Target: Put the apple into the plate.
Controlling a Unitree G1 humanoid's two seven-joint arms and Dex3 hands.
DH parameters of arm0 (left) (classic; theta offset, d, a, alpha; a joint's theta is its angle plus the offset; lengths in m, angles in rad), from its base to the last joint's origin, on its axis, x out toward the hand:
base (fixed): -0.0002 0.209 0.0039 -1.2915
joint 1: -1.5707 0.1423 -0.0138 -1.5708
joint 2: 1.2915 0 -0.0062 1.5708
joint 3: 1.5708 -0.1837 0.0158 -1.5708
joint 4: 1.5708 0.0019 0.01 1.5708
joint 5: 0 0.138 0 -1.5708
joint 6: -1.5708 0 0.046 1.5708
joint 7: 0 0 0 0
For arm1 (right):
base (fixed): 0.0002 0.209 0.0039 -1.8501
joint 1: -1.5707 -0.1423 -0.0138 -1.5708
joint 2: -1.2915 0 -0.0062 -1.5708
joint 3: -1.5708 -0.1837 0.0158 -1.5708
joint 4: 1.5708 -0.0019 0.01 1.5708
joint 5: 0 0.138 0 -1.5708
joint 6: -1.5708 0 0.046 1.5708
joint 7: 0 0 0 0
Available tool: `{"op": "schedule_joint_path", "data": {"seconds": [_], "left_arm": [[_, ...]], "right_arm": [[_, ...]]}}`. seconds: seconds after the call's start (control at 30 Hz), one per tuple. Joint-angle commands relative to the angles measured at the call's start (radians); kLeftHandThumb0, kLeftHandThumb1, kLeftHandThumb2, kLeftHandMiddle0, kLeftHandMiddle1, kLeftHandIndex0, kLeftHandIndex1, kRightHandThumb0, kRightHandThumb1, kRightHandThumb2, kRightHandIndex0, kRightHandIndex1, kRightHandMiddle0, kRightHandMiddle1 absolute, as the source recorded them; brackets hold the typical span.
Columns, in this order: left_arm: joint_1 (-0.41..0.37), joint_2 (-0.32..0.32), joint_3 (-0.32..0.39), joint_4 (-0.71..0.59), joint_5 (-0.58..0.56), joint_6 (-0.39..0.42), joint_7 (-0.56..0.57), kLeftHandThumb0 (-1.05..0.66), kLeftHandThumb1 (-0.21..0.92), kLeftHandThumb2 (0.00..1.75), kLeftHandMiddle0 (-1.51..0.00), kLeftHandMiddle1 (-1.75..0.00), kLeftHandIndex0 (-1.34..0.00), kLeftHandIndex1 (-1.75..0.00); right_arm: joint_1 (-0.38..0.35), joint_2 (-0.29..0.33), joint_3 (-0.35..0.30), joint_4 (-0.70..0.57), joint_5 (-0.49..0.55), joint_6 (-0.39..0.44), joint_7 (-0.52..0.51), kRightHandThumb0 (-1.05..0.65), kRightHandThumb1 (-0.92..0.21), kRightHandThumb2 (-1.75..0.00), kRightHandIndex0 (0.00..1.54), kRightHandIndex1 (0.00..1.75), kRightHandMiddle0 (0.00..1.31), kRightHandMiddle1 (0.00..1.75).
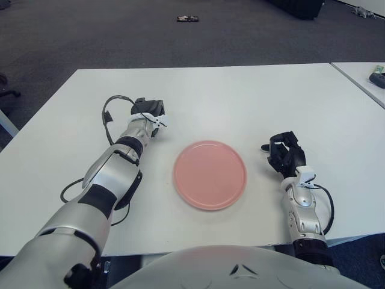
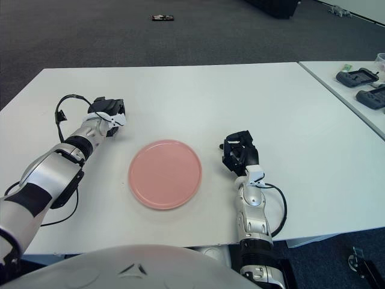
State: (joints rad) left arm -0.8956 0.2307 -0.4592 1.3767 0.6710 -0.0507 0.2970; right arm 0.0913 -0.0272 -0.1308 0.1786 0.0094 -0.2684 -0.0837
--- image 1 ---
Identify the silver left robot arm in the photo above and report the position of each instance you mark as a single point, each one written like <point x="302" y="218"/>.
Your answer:
<point x="111" y="171"/>

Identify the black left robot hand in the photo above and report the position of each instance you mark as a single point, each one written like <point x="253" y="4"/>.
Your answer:
<point x="150" y="106"/>

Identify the grey robot torso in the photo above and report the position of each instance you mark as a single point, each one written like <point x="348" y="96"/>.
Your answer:
<point x="216" y="268"/>

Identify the grey handheld controller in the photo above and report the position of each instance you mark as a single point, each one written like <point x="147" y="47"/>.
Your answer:
<point x="378" y="80"/>

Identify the white desk leg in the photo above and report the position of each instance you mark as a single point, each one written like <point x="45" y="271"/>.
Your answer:
<point x="8" y="123"/>

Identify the green packet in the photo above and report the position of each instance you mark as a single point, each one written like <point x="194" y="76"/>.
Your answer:
<point x="380" y="69"/>

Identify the black cabinet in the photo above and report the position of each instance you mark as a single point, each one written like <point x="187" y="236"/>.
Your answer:
<point x="297" y="9"/>

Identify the black caster wheel stand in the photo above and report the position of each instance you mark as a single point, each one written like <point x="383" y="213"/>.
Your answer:
<point x="382" y="263"/>

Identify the flat dark floor object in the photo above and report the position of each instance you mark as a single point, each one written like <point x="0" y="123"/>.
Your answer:
<point x="187" y="18"/>

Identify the black office chair base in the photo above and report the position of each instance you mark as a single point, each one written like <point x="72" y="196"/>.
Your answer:
<point x="6" y="92"/>

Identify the pink round plate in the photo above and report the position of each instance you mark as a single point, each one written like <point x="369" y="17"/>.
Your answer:
<point x="210" y="175"/>

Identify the grey toy figure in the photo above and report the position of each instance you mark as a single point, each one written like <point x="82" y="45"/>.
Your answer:
<point x="363" y="12"/>

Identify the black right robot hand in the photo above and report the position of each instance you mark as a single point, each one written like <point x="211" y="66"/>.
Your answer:
<point x="288" y="155"/>

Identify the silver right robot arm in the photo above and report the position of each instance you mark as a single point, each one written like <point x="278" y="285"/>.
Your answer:
<point x="306" y="215"/>

